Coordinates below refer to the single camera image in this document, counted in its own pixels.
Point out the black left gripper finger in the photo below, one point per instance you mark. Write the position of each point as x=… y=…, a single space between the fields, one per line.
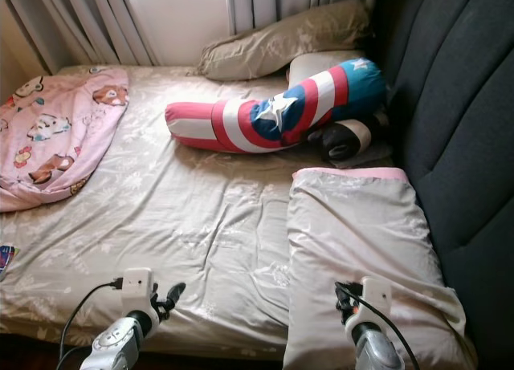
x=177 y=291
x=165 y=295

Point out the colourful comic book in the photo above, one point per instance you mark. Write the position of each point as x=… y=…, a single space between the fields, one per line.
x=6 y=258

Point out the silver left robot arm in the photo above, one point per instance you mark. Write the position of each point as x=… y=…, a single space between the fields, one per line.
x=116 y=342

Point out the beige floral bed sheet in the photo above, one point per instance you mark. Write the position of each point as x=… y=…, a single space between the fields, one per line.
x=193 y=217

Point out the black and beige plush toy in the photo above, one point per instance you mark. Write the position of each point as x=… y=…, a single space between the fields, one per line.
x=349 y=137

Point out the pink cartoon print blanket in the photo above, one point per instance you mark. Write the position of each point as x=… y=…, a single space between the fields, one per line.
x=56 y=137

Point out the red white blue star bolster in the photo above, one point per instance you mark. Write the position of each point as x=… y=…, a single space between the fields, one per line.
x=305 y=101

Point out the dark grey upholstered headboard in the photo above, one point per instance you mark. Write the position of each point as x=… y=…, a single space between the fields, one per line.
x=450 y=89

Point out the plain white pillow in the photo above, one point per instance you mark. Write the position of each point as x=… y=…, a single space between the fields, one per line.
x=317 y=63

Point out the beige floral pillow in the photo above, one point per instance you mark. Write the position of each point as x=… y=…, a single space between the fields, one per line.
x=289 y=37

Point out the grey striped curtain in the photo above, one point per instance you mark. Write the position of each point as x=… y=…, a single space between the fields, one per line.
x=273 y=1
x=80 y=25

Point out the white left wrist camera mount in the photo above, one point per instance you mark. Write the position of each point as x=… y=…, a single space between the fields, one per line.
x=136 y=286

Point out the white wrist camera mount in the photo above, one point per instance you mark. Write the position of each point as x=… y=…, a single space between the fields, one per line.
x=136 y=286
x=377 y=294

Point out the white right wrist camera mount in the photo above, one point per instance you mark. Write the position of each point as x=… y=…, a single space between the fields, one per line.
x=377 y=294

